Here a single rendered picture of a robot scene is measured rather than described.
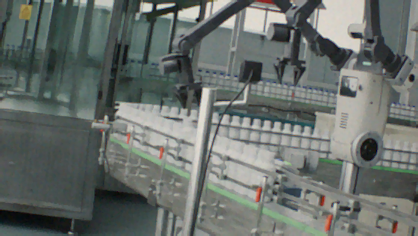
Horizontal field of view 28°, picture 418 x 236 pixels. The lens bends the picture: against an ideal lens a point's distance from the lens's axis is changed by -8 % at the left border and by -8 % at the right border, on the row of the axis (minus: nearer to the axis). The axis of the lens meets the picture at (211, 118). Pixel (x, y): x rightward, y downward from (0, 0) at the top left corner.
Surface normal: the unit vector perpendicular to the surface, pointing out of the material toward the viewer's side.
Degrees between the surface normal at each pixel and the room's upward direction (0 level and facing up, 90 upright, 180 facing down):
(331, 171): 90
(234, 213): 90
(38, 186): 90
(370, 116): 101
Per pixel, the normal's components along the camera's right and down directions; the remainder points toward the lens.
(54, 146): 0.37, 0.11
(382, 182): 0.08, 0.08
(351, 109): -0.91, -0.11
